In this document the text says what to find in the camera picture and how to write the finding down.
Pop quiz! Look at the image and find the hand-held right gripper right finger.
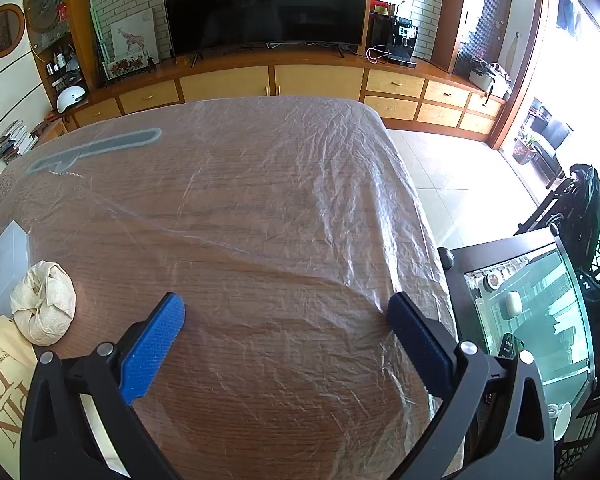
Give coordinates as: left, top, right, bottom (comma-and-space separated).
386, 291, 556, 480

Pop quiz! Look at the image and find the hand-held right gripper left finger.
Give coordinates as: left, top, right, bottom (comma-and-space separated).
20, 292, 186, 480

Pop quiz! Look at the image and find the cream crumpled cloth bag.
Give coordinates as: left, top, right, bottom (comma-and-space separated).
10, 260, 77, 347

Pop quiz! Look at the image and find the dark glass-top side table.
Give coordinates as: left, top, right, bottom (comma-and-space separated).
437, 227, 600, 461

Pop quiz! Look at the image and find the beige printed paper bag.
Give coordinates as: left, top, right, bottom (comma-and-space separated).
0, 316, 38, 480

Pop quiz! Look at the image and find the white cup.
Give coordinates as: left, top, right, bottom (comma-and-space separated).
550, 402, 573, 441

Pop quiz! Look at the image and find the white plastic box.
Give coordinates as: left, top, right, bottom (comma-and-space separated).
0, 221, 33, 318

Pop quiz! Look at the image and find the black garment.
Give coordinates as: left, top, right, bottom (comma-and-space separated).
555, 164, 600, 266

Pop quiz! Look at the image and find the potted plant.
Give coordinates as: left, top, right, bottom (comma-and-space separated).
512, 132, 538, 166

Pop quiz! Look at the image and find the stack of books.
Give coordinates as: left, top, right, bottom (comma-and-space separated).
0, 120, 41, 163

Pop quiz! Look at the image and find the white helmet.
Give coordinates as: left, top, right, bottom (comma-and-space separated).
56, 85, 88, 113

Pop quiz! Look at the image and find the white storage box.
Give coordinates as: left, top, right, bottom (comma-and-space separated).
467, 55, 513, 98

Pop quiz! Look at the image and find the long wooden drawer cabinet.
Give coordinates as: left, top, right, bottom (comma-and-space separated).
62, 50, 511, 148

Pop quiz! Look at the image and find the red floral picture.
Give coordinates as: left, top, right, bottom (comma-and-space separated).
102, 55, 151, 81

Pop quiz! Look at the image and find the black coffee machine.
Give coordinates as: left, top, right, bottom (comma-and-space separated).
369, 12, 418, 68

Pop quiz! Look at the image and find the giraffe picture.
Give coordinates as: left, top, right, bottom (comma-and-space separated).
111, 8, 159, 61

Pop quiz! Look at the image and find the tall wooden display cabinet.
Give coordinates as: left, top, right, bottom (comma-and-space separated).
432, 0, 551, 81

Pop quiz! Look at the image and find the wooden glass shelf cabinet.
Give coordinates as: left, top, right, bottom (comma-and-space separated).
22, 0, 87, 92

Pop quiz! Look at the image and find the large black television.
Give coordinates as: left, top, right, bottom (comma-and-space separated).
160, 0, 373, 68

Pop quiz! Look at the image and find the round framed wall plaque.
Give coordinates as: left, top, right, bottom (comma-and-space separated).
0, 3, 26, 58

